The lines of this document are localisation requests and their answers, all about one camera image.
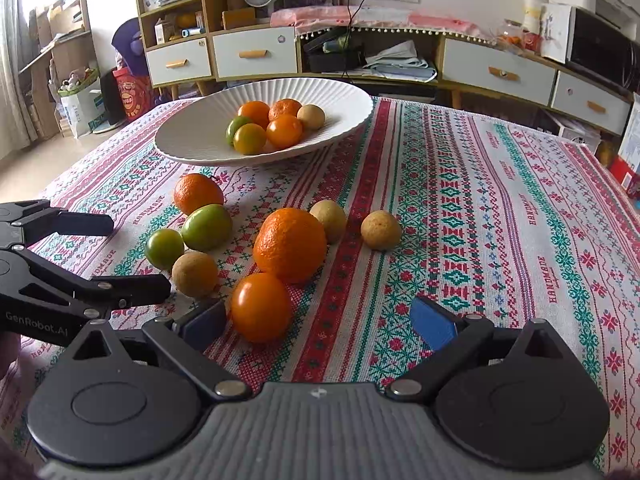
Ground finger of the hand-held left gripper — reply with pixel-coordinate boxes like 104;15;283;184
0;199;115;251
0;249;172;321

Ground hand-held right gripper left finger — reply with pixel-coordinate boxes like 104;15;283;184
65;299;253;404

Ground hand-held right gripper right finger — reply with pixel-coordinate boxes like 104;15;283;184
384;296;576;404

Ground small green plum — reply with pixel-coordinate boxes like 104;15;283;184
145;228;185;271

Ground tan longan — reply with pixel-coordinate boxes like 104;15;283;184
360;210;403;251
297;104;326;131
309;200;348;244
171;251;220;298

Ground orange plum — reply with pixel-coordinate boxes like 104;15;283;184
265;114;304;150
237;101;271;128
230;272;293;344

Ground large green plum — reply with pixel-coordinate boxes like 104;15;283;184
180;204;234;252

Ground large mandarin orange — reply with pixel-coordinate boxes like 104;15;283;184
253;207;328;285

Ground yellow-orange plum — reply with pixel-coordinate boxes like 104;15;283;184
233;123;267;156

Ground white ribbed bowl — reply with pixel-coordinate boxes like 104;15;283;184
153;77;375;166

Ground person's left hand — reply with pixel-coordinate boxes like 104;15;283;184
0;332;22;381

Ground patterned woven tablecloth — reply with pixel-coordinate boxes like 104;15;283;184
0;95;640;476

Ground white paper bag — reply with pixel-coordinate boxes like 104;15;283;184
57;77;108;138

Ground black flat screen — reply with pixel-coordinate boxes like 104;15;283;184
100;70;126;126

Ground red printed bag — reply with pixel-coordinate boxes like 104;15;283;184
112;67;151;121

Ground grey curtain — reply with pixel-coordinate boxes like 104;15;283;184
0;0;37;161

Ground wooden bookshelf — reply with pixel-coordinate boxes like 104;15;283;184
20;0;93;141

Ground purple plush cushion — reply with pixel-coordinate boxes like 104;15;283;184
111;17;146;68

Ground white carton black emblem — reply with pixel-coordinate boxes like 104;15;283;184
545;110;601;153

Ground low wooden TV cabinet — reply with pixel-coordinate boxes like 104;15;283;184
297;25;633;136

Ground red carton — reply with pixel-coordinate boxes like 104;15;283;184
610;155;640;198

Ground small wooden box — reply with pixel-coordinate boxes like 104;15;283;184
221;7;257;30

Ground folded pale cloths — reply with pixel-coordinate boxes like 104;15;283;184
362;40;438;81

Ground white and blue carton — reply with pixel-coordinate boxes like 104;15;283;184
617;92;640;166

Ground black case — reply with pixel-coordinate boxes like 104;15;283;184
302;27;366;73

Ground glass jar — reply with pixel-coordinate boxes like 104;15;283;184
497;19;541;53

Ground pink lace cloth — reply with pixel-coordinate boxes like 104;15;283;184
270;6;488;41

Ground black microwave oven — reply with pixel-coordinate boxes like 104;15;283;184
565;5;640;93

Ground yellow-lid bottle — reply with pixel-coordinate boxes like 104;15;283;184
522;0;543;33

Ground white printer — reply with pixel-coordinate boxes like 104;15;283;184
595;0;640;43

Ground white drawer wooden handle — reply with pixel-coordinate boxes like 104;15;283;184
550;71;632;136
442;37;557;107
146;39;213;87
212;26;300;80

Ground black power cable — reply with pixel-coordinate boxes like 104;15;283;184
345;0;376;78

